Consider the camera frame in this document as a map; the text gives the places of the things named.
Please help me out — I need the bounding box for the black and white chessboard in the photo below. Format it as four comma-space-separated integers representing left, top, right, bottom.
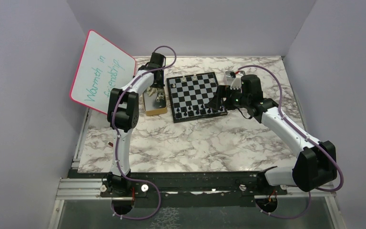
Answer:
166, 72, 227, 123

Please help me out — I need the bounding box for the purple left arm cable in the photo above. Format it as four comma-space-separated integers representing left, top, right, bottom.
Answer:
111, 45, 177, 221

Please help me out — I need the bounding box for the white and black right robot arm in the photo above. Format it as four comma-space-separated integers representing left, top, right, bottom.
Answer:
206, 74, 337, 194

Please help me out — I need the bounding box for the pink framed whiteboard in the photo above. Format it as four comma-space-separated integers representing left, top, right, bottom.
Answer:
69, 30, 136, 114

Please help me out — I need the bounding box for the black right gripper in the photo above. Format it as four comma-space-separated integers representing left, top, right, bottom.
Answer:
207, 85, 250, 111

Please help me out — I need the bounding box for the silver metal tin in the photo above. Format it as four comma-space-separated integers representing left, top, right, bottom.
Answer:
223, 70, 245, 85

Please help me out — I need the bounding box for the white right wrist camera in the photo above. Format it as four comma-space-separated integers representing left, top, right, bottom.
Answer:
230, 71, 243, 90

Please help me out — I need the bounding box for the aluminium extrusion rail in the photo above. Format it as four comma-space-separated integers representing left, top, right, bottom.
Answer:
55, 178, 102, 200

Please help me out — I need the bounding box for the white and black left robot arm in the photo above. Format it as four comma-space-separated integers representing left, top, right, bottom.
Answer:
106, 52, 166, 196

